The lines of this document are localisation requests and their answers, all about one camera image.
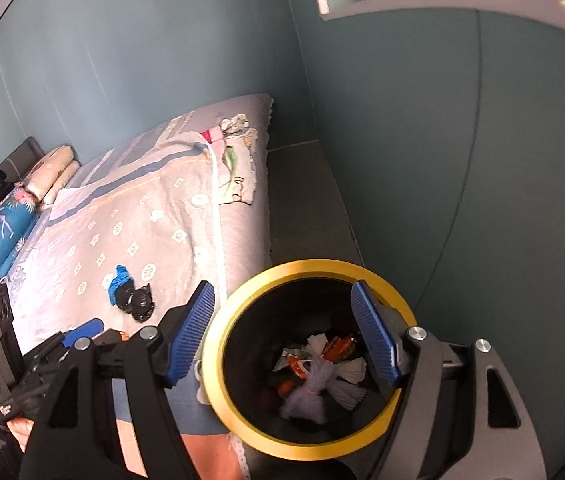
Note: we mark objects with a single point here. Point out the blue crumpled bag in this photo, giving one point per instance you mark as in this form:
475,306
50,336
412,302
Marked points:
120,277

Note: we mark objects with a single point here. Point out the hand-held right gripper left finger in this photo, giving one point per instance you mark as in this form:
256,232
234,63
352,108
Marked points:
190,335

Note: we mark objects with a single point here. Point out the blue floral folded quilt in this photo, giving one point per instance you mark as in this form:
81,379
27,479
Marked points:
5,230

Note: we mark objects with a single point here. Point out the black bin with gold rim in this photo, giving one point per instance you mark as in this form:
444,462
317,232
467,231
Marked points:
257,320

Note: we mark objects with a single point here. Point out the orange wrapper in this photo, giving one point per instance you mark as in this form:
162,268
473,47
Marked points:
340,347

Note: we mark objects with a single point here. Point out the small pink item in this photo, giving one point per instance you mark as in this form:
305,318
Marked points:
211,135

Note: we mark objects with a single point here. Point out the silver and red snack wrapper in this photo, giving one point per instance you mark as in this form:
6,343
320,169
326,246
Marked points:
295,360

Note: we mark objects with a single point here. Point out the cream pillows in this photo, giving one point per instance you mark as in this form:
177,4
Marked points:
55,167

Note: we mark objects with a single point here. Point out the floral light cloth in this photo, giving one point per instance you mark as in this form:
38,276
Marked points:
237,165

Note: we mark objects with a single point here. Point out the white paper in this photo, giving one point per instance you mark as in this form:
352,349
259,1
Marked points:
352,375

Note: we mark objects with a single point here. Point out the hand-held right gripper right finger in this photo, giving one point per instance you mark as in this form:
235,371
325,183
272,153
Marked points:
375,335

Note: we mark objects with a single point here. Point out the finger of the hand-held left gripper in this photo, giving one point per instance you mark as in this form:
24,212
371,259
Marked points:
82,332
110,336

